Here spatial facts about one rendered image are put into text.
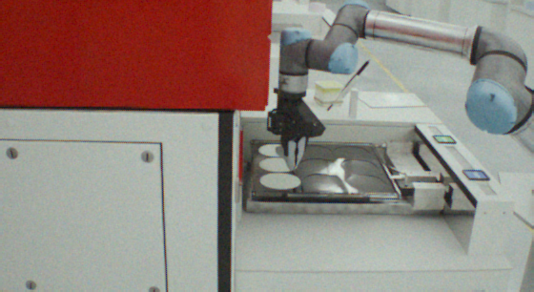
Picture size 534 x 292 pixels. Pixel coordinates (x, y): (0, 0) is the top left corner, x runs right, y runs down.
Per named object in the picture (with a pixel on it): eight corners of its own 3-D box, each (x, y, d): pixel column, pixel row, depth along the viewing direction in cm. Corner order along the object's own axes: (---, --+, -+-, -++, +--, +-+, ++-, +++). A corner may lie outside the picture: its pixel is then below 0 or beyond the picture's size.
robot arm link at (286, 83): (315, 73, 148) (291, 78, 143) (314, 92, 150) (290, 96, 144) (293, 68, 153) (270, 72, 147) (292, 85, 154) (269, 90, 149)
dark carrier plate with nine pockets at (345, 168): (255, 193, 143) (255, 190, 143) (253, 143, 175) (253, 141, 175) (395, 195, 145) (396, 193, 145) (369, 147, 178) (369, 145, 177)
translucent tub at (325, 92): (322, 107, 189) (323, 86, 186) (312, 101, 195) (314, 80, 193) (343, 106, 192) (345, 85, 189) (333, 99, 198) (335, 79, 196)
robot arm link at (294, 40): (305, 32, 139) (274, 29, 142) (302, 78, 143) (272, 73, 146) (319, 29, 145) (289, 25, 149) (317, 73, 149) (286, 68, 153)
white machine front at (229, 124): (218, 326, 105) (219, 114, 91) (230, 161, 182) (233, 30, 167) (236, 327, 106) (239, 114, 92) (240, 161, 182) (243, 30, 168)
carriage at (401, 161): (413, 210, 148) (414, 199, 147) (382, 157, 182) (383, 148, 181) (442, 210, 149) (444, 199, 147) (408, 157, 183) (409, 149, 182)
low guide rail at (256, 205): (246, 213, 150) (246, 201, 149) (246, 209, 152) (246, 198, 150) (439, 215, 153) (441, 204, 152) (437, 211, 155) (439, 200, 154)
